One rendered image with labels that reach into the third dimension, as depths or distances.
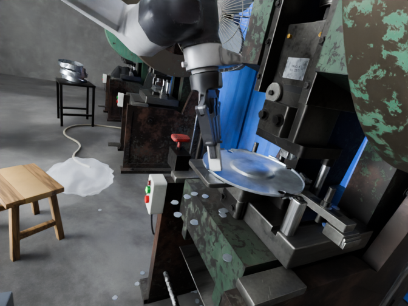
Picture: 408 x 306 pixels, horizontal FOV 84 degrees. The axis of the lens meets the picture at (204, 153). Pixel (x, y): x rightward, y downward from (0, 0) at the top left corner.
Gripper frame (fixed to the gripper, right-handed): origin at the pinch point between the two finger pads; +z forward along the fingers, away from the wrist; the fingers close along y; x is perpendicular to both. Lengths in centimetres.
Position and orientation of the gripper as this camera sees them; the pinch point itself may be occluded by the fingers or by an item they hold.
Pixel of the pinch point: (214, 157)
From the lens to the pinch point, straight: 57.2
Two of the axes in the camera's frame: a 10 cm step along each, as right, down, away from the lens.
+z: 1.2, 9.6, 2.5
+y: -3.2, 2.7, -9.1
